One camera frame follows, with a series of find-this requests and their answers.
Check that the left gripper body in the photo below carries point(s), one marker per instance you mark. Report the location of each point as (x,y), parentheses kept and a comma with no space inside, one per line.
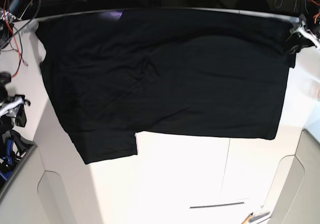
(308,30)

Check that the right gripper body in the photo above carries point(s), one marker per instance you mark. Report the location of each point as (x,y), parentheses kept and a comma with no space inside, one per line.
(9,104)

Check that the black T-shirt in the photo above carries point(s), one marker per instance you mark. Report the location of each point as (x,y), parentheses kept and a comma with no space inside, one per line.
(110,75)

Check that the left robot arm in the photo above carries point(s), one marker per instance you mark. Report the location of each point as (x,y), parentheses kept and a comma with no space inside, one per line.
(310,8)

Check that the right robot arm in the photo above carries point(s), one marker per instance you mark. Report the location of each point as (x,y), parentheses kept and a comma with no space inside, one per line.
(11,12)

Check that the blue and black tools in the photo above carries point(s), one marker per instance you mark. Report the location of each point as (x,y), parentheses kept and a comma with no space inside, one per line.
(12,149)

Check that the beige chair left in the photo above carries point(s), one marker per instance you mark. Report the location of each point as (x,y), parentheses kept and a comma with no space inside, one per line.
(53,191)

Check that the beige chair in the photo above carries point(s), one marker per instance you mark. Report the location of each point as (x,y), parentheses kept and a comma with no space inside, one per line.
(53,191)
(299,200)

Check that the beige chair right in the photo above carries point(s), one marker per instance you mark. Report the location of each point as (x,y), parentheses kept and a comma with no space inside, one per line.
(299,200)

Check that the grey flat tool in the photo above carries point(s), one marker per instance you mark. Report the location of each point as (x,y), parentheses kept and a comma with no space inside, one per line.
(253,219)

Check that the yellow handled tool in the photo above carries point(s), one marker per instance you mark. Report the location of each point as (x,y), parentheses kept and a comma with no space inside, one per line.
(247,218)

